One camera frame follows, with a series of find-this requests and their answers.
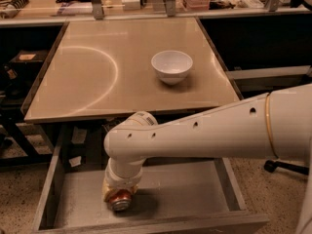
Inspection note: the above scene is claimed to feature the black office chair base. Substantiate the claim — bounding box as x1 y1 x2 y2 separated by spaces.
264 160 309 176

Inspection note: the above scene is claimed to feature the dark box under bench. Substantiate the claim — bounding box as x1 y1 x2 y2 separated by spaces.
10 50 49 68

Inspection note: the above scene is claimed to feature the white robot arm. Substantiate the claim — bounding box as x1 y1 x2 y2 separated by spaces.
102 84 312 210

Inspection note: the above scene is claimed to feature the beige cabinet with drawer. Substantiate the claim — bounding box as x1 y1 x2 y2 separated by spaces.
24 18 238 125

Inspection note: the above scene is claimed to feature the white ceramic bowl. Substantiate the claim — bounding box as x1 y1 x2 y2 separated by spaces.
151 50 193 85

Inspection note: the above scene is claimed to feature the open grey wooden drawer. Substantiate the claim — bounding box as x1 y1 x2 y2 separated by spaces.
31 126 268 234

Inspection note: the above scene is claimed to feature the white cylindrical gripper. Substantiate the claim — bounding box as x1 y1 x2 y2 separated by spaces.
102 167 142 202

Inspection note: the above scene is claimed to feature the red coke can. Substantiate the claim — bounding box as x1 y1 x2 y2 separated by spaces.
108 189 132 212

